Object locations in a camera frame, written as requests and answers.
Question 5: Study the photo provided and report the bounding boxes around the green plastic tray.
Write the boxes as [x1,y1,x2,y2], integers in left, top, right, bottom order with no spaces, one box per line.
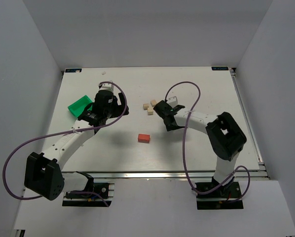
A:
[68,95,92,118]

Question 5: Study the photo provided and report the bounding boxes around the red wood block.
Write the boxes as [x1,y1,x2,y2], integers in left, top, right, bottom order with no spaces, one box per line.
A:
[138,134,150,143]

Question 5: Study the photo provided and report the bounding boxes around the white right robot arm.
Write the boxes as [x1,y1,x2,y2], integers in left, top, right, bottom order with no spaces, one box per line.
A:
[154,100,247,186]

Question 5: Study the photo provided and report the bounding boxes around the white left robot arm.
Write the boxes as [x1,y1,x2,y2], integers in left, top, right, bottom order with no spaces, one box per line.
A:
[24,89,129,200]

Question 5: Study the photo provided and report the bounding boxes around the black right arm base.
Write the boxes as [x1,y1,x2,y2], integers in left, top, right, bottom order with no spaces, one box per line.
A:
[196,182,244,210]

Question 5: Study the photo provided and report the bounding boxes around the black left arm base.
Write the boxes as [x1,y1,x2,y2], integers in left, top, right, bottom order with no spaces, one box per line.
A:
[62,172,114,207]

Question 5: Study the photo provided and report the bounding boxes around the wood cube with number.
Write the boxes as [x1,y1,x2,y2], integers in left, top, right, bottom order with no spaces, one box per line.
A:
[150,100,157,107]

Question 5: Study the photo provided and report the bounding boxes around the wood cube with red square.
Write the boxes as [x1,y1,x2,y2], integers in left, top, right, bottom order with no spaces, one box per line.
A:
[147,107,153,115]

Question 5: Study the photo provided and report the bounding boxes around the blue left corner label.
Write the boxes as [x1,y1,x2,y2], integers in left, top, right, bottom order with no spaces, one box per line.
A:
[65,68,82,73]

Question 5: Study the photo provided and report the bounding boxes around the blue corner label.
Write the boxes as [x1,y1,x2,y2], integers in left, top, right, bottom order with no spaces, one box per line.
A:
[211,66,229,71]
[65,68,82,73]

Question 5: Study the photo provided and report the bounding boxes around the blue right corner label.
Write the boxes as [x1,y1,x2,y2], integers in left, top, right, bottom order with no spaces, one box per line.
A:
[211,66,229,71]

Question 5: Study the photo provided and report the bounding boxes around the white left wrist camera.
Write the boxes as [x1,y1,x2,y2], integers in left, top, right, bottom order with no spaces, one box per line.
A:
[99,80,114,93]

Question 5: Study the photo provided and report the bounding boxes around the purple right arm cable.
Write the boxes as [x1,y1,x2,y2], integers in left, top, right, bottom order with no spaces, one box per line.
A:
[164,81,251,203]

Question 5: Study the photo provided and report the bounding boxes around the aluminium front frame rail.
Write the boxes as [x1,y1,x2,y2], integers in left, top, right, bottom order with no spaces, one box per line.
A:
[63,169,270,181]

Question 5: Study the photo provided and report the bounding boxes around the aluminium frame rail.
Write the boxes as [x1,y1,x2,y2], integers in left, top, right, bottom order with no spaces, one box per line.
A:
[229,68,267,171]
[63,169,270,181]

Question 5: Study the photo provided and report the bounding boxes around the aluminium right frame rail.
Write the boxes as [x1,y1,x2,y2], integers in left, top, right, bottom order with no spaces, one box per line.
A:
[229,68,267,171]

